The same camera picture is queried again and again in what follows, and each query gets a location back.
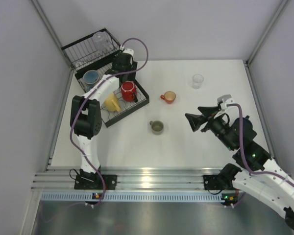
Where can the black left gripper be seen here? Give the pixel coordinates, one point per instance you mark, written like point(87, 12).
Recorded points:
point(128, 76)

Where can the yellow mug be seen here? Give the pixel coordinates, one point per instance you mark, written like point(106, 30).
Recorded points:
point(112, 103)

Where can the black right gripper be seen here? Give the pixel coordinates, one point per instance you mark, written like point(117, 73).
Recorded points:
point(209, 120)

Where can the clear glass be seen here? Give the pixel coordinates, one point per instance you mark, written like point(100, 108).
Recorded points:
point(101, 41)
point(197, 81)

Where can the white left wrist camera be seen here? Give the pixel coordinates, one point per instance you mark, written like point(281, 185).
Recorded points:
point(127, 50)

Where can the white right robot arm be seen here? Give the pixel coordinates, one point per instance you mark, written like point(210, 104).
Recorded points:
point(255, 172)

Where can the orange small cup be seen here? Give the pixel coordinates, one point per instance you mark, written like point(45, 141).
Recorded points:
point(169, 97)

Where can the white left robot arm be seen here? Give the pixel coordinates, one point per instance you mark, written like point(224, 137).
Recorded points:
point(86, 124)

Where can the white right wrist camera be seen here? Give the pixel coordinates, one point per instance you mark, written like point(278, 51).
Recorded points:
point(224, 102)

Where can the aluminium mounting rail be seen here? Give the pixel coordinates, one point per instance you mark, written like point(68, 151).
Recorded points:
point(131, 178)

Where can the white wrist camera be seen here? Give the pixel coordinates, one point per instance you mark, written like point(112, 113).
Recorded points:
point(127, 50)
point(224, 102)

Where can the slotted cable duct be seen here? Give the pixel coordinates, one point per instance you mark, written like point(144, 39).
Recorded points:
point(132, 197)

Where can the red mug black handle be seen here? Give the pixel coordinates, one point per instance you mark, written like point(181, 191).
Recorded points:
point(129, 91)

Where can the dark blue mug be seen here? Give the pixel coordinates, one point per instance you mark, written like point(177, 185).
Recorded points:
point(247, 124)

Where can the olive green small cup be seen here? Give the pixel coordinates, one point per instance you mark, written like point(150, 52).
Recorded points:
point(157, 127)

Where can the black wire dish rack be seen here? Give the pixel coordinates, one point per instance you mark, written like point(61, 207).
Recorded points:
point(84, 57)

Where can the blue ceramic jug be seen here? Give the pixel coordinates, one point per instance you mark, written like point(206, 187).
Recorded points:
point(90, 78)

